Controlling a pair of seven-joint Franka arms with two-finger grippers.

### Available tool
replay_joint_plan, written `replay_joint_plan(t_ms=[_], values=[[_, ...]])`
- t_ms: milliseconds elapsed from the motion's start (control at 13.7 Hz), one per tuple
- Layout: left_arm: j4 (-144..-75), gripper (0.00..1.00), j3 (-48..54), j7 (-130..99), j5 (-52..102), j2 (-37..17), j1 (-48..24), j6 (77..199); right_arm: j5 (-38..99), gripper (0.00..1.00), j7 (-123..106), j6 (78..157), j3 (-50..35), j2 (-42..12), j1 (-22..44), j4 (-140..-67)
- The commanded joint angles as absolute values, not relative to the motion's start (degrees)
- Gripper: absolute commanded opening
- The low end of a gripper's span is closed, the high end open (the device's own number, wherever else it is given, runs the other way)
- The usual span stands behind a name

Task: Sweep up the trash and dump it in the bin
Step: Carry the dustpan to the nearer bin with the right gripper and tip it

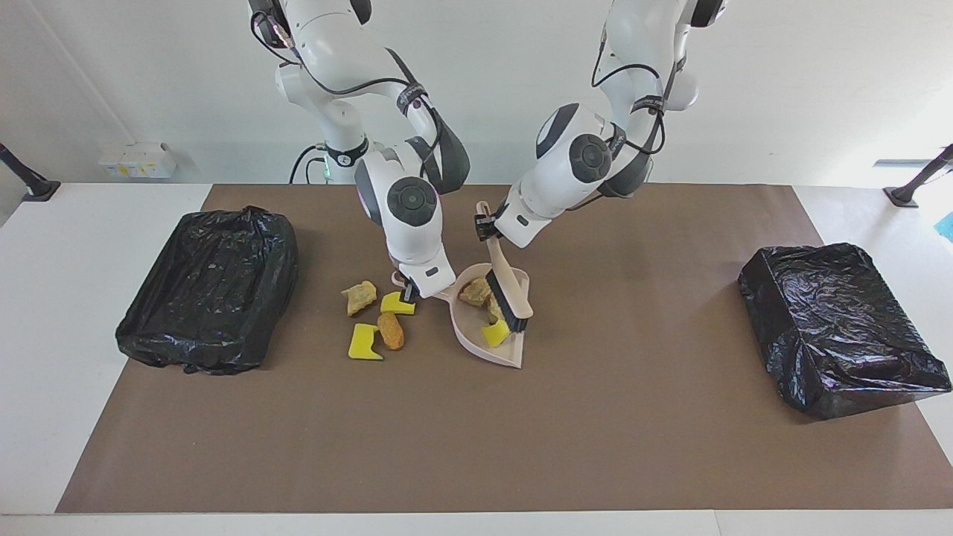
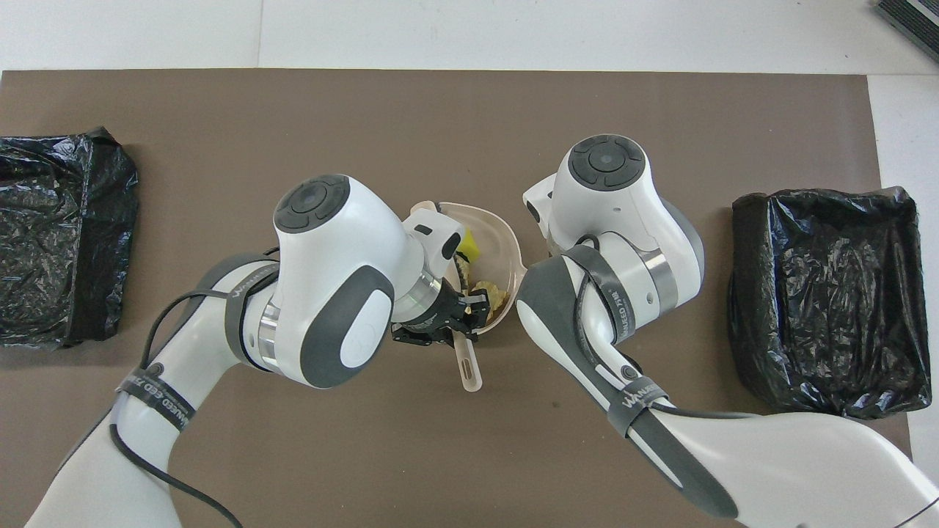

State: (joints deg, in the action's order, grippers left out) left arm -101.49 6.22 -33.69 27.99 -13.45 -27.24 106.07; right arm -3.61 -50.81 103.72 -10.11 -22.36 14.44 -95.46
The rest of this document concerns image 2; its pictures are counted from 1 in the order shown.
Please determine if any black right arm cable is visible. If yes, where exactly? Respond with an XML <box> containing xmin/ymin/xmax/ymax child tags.
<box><xmin>576</xmin><ymin>235</ymin><xmax>758</xmax><ymax>419</ymax></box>

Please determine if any beige plastic dustpan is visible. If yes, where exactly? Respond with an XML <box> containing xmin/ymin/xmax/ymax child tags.
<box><xmin>411</xmin><ymin>202</ymin><xmax>527</xmax><ymax>338</ymax></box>

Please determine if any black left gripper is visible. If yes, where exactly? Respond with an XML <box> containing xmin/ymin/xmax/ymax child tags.
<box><xmin>391</xmin><ymin>282</ymin><xmax>494</xmax><ymax>346</ymax></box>

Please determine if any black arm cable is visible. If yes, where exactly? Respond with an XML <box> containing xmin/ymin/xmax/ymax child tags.
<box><xmin>109</xmin><ymin>249</ymin><xmax>283</xmax><ymax>528</ymax></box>
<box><xmin>576</xmin><ymin>235</ymin><xmax>758</xmax><ymax>419</ymax></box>

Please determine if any beige bread chunk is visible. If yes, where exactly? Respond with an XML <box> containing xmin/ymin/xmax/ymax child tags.
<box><xmin>469</xmin><ymin>280</ymin><xmax>511</xmax><ymax>310</ymax></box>

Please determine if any beige hand brush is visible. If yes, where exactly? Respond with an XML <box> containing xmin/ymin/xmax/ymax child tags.
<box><xmin>453</xmin><ymin>334</ymin><xmax>485</xmax><ymax>393</ymax></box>

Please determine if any black bag lined bin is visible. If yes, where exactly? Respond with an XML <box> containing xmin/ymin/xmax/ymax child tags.
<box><xmin>0</xmin><ymin>126</ymin><xmax>140</xmax><ymax>351</ymax></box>
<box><xmin>728</xmin><ymin>186</ymin><xmax>921</xmax><ymax>422</ymax></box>

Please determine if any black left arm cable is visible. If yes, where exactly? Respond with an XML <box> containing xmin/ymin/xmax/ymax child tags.
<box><xmin>109</xmin><ymin>249</ymin><xmax>283</xmax><ymax>528</ymax></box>

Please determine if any brown table mat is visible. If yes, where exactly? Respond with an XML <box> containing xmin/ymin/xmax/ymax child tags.
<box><xmin>0</xmin><ymin>70</ymin><xmax>918</xmax><ymax>528</ymax></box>

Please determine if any dark ribbed panel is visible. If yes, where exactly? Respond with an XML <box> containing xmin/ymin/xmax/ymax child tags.
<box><xmin>873</xmin><ymin>0</ymin><xmax>939</xmax><ymax>63</ymax></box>

